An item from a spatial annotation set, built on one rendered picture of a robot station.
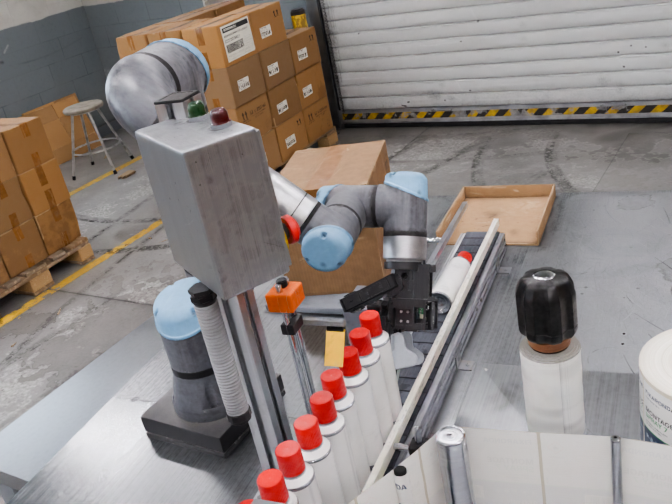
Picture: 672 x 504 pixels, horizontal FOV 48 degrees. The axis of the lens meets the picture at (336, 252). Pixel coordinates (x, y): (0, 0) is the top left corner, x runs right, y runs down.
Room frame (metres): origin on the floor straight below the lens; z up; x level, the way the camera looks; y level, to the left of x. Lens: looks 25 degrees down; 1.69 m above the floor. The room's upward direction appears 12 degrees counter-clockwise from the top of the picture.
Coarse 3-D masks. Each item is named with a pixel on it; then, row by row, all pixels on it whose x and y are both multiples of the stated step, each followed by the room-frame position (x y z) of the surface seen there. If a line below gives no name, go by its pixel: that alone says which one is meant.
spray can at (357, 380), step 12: (348, 348) 0.96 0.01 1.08; (348, 360) 0.94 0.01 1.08; (348, 372) 0.94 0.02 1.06; (360, 372) 0.95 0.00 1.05; (348, 384) 0.93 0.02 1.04; (360, 384) 0.93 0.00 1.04; (360, 396) 0.93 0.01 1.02; (372, 396) 0.94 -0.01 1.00; (360, 408) 0.93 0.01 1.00; (372, 408) 0.94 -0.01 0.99; (360, 420) 0.93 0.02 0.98; (372, 420) 0.93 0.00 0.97; (372, 432) 0.93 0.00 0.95; (372, 444) 0.93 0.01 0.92; (372, 456) 0.93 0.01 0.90
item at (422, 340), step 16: (464, 240) 1.66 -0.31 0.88; (480, 240) 1.64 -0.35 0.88; (480, 272) 1.48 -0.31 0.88; (464, 304) 1.36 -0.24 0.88; (416, 336) 1.28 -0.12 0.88; (432, 336) 1.26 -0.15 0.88; (448, 336) 1.25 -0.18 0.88; (416, 368) 1.17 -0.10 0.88; (400, 384) 1.13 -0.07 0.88; (416, 416) 1.05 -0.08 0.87
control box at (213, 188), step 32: (160, 128) 0.93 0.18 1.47; (192, 128) 0.90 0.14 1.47; (224, 128) 0.86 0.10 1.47; (160, 160) 0.88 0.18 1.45; (192, 160) 0.80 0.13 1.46; (224, 160) 0.82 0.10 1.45; (256, 160) 0.84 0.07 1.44; (160, 192) 0.91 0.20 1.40; (192, 192) 0.80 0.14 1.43; (224, 192) 0.82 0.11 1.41; (256, 192) 0.83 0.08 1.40; (192, 224) 0.83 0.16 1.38; (224, 224) 0.81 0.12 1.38; (256, 224) 0.83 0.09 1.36; (192, 256) 0.87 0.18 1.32; (224, 256) 0.81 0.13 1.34; (256, 256) 0.82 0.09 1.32; (288, 256) 0.85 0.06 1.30; (224, 288) 0.80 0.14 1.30
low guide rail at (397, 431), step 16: (496, 224) 1.64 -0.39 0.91; (480, 256) 1.49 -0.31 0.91; (464, 288) 1.36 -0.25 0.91; (448, 320) 1.25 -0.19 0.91; (432, 352) 1.16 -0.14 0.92; (432, 368) 1.13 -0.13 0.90; (416, 384) 1.07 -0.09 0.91; (416, 400) 1.04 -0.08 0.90; (400, 416) 0.99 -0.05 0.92; (400, 432) 0.97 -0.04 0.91; (384, 448) 0.93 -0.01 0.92; (384, 464) 0.90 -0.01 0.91; (368, 480) 0.86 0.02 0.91
